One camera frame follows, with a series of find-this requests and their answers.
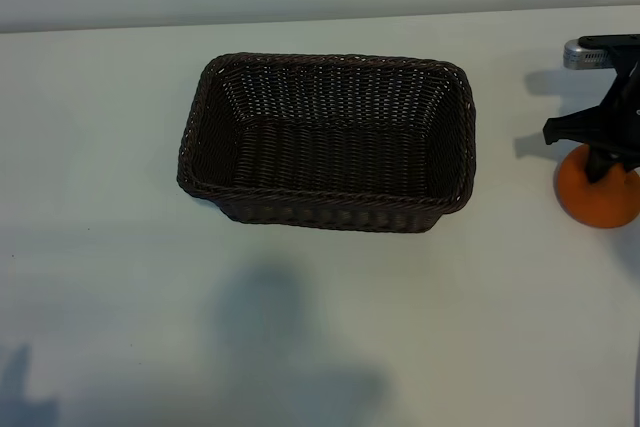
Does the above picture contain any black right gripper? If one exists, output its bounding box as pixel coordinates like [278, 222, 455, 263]
[543, 54, 640, 183]

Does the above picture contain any orange fruit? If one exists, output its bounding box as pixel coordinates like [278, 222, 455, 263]
[556, 143, 640, 229]

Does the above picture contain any dark brown wicker basket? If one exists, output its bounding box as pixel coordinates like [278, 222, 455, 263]
[175, 51, 475, 234]

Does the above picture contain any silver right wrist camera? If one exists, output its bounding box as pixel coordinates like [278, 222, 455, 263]
[563, 39, 609, 71]

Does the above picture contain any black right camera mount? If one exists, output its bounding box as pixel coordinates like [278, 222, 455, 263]
[577, 33, 640, 56]

